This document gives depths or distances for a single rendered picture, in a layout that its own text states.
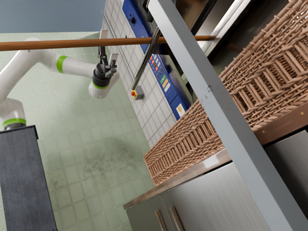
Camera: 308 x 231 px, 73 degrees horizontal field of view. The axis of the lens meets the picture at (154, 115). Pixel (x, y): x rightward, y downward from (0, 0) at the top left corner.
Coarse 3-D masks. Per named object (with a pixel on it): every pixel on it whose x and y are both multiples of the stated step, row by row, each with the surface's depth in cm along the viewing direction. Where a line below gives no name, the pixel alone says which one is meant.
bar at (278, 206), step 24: (168, 0) 48; (168, 24) 45; (192, 48) 42; (192, 72) 41; (216, 96) 38; (216, 120) 38; (240, 120) 37; (240, 144) 35; (240, 168) 36; (264, 168) 34; (264, 192) 33; (288, 192) 33; (264, 216) 34; (288, 216) 31
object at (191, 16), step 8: (176, 0) 110; (184, 0) 111; (192, 0) 112; (200, 0) 113; (208, 0) 115; (176, 8) 114; (184, 8) 116; (192, 8) 117; (200, 8) 118; (184, 16) 121; (192, 16) 122; (192, 24) 127; (160, 48) 139; (168, 48) 141
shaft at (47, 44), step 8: (48, 40) 77; (56, 40) 78; (64, 40) 80; (72, 40) 81; (80, 40) 82; (88, 40) 84; (96, 40) 85; (104, 40) 87; (112, 40) 89; (120, 40) 90; (128, 40) 92; (136, 40) 94; (144, 40) 96; (160, 40) 100; (200, 40) 113; (0, 48) 70; (8, 48) 71; (16, 48) 72; (24, 48) 73; (32, 48) 75; (40, 48) 76; (48, 48) 78; (56, 48) 79
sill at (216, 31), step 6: (240, 0) 94; (234, 6) 97; (228, 12) 100; (234, 12) 97; (222, 18) 104; (228, 18) 101; (222, 24) 104; (216, 30) 108; (210, 36) 112; (216, 36) 109; (210, 42) 113; (204, 48) 118
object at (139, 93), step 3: (138, 87) 196; (132, 90) 198; (135, 90) 194; (138, 90) 194; (141, 90) 195; (135, 93) 195; (138, 93) 192; (141, 93) 194; (135, 96) 196; (138, 96) 195; (141, 96) 197; (135, 99) 198; (138, 99) 201
